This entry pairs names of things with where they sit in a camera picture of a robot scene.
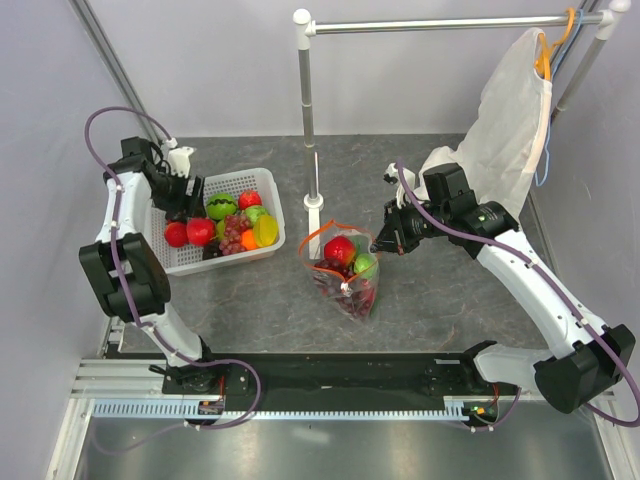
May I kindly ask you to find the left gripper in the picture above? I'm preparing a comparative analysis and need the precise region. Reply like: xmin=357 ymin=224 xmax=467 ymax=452
xmin=150 ymin=167 xmax=206 ymax=220

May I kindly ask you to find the yellow star fruit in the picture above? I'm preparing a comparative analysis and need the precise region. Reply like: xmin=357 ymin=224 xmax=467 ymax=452
xmin=253 ymin=214 xmax=279 ymax=248

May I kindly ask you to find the white cable duct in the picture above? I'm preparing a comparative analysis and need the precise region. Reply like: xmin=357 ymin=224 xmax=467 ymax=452
xmin=92 ymin=398 xmax=470 ymax=422

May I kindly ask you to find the orange hanger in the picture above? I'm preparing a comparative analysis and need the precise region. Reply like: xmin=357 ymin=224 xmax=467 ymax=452
xmin=534 ymin=7 xmax=578 ymax=81

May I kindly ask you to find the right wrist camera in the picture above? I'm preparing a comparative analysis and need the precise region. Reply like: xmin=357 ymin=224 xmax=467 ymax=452
xmin=383 ymin=163 xmax=415 ymax=208

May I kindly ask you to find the red tomato toy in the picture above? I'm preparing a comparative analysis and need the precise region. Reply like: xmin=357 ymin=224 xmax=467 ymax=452
xmin=186 ymin=218 xmax=216 ymax=247

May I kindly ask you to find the silver clothes rack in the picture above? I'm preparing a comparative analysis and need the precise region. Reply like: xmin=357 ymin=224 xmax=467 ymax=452
xmin=293 ymin=1 xmax=631 ymax=229

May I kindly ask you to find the green apple toy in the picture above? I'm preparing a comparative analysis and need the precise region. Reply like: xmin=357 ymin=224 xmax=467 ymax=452
xmin=244 ymin=205 xmax=269 ymax=225

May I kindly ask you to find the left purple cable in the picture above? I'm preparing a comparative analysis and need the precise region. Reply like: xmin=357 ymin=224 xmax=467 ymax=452
xmin=83 ymin=106 xmax=264 ymax=431

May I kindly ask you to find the orange fruit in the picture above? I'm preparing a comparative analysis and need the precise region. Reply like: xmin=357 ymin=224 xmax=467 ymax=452
xmin=241 ymin=229 xmax=258 ymax=251

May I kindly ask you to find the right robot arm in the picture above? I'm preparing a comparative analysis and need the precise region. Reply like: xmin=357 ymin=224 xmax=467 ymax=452
xmin=372 ymin=162 xmax=639 ymax=413

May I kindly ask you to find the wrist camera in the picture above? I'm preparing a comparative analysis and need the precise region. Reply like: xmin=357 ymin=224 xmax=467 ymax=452
xmin=163 ymin=138 xmax=196 ymax=178
xmin=383 ymin=163 xmax=415 ymax=208

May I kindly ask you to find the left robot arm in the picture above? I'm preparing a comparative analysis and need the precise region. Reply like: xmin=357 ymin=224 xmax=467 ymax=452
xmin=79 ymin=137 xmax=220 ymax=395

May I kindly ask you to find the white shirt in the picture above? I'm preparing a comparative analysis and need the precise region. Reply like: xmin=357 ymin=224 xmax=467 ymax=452
xmin=419 ymin=28 xmax=552 ymax=218

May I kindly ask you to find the blue hanger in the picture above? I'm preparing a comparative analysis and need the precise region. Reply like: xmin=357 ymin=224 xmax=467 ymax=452
xmin=534 ymin=9 xmax=585 ymax=187

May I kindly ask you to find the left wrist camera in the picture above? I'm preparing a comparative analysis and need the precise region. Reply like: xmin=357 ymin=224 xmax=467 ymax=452
xmin=163 ymin=138 xmax=196 ymax=178

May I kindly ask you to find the clear zip top bag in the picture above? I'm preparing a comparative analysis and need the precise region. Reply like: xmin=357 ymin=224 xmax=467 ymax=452
xmin=298 ymin=220 xmax=381 ymax=323

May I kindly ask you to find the white plastic basket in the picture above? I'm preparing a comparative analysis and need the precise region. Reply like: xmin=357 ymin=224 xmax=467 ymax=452
xmin=149 ymin=167 xmax=287 ymax=278

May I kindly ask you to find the dark brown fruit toy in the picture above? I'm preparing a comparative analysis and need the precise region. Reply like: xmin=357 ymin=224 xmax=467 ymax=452
xmin=202 ymin=242 xmax=223 ymax=261

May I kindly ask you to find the purple grape bunch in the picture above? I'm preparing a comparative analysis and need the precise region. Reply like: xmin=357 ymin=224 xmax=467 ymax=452
xmin=312 ymin=254 xmax=379 ymax=321
xmin=216 ymin=214 xmax=251 ymax=256

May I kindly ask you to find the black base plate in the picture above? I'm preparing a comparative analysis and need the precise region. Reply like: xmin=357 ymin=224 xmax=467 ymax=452
xmin=150 ymin=353 xmax=517 ymax=410

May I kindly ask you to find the green watermelon toy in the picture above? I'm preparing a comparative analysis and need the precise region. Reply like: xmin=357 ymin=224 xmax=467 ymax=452
xmin=205 ymin=193 xmax=238 ymax=221

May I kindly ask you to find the red yellow apple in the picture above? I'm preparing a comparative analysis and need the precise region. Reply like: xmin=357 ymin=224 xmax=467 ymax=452
xmin=323 ymin=235 xmax=357 ymax=266

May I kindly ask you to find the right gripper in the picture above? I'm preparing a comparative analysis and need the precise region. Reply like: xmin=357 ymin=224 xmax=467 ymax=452
xmin=371 ymin=195 xmax=450 ymax=255

